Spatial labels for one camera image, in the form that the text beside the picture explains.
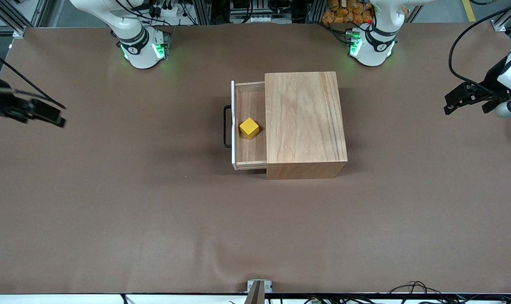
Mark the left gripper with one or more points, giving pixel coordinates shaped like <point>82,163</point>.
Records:
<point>490,80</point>

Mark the yellow block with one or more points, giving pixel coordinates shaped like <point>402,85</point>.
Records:
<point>249,128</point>

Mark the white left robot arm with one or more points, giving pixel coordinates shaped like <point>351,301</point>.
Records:
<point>373,50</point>

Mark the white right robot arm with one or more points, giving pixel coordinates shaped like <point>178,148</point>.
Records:
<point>139,55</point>

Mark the orange objects pile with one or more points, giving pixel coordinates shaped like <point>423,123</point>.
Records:
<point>344,12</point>

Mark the power strip with black plugs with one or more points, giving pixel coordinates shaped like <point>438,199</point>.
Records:
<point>167,8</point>

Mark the wooden cabinet box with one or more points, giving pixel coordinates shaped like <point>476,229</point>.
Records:
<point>306,122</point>

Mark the white power strip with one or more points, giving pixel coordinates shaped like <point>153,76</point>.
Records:
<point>252,19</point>

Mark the brown table cover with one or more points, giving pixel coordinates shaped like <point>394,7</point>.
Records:
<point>255,232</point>

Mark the green terminal connector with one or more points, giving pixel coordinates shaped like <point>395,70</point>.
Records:
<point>314,301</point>

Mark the aluminium frame post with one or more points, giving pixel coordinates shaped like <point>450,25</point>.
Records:
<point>506,19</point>
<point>14,19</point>

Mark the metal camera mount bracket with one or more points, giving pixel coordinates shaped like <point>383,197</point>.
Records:
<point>259,289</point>

